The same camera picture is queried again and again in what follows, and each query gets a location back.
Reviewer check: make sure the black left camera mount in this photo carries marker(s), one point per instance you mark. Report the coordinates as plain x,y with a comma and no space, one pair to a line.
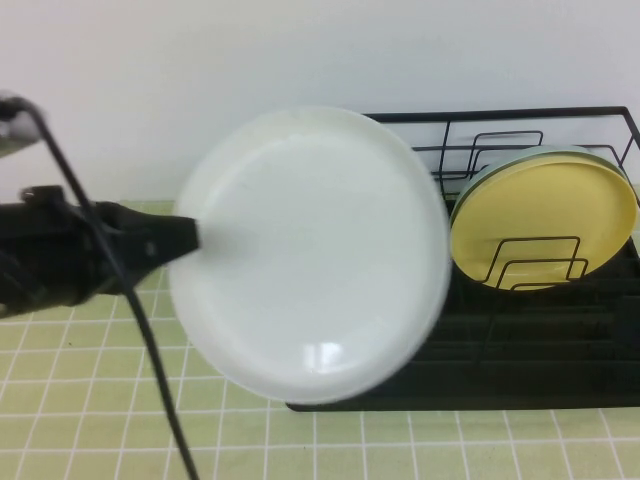
42,192

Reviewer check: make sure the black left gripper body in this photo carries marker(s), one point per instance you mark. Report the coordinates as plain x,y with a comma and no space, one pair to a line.
85,250

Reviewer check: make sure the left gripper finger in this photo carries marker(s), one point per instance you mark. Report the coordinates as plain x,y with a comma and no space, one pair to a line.
165,237

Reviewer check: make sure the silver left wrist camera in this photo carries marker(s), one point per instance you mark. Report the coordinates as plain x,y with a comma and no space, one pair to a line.
15,125

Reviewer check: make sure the white round plate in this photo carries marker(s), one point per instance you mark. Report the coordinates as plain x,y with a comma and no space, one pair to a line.
310,250

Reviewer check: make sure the yellow round plate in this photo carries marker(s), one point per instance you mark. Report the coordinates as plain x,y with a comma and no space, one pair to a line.
550,215

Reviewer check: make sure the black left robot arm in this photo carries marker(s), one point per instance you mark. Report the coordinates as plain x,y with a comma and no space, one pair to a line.
25,265

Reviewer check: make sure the green round plate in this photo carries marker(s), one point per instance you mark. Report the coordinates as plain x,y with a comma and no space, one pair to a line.
482,175

